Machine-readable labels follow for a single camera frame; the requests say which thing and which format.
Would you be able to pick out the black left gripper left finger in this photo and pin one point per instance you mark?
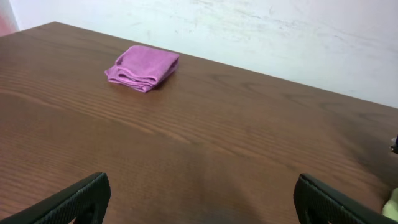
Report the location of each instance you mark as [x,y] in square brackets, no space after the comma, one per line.
[84,202]

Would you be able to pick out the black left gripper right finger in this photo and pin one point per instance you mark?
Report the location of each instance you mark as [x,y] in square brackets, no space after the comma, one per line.
[318,203]

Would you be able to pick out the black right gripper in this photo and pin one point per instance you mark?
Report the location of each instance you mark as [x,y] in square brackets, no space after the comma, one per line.
[394,147]

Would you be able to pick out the light green cloth with tag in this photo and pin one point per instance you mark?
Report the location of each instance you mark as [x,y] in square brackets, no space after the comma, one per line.
[390,209]

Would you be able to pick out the folded purple cloth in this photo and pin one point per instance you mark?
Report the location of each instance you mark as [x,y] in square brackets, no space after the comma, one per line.
[142,68]

